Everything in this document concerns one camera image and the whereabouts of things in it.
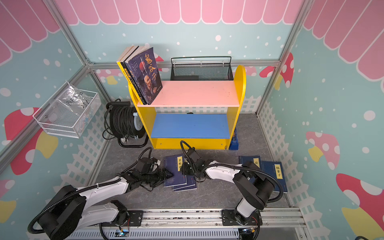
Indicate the clear plastic bag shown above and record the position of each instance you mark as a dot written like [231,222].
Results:
[73,102]

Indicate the blue book yellow label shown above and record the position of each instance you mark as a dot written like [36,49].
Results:
[251,159]

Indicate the white wire wall basket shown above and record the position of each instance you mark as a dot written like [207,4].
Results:
[53,123]

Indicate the dark blue thread-bound book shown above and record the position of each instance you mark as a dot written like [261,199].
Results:
[173,164]

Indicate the black wire mesh basket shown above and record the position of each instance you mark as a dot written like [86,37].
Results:
[202,69]

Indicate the yellow cartoon cover book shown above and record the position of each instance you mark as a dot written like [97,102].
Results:
[123,72]

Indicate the dark blue book far right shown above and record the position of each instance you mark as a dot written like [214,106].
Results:
[275,169]

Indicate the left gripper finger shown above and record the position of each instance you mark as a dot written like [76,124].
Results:
[165,176]
[166,172]

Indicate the black antler cover book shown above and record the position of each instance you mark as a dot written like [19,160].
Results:
[127,71]

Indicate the blue crate behind shelf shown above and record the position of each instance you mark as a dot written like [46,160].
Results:
[234,144]

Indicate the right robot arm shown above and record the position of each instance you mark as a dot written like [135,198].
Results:
[257,187]

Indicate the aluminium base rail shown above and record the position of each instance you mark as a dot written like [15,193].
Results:
[201,224]

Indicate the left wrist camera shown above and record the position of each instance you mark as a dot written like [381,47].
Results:
[153,163]

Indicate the old man cover book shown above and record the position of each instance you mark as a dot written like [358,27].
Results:
[144,66]

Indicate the black cable reel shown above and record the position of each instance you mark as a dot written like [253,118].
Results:
[122,122]

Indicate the dark blue bagua cover book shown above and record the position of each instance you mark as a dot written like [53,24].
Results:
[191,185]

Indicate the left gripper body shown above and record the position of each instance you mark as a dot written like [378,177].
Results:
[152,178]

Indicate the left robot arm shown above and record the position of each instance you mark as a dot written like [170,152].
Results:
[73,208]

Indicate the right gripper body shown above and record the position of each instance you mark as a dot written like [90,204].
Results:
[187,170]

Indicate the yellow bookshelf pink blue shelves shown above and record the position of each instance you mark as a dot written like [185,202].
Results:
[202,113]

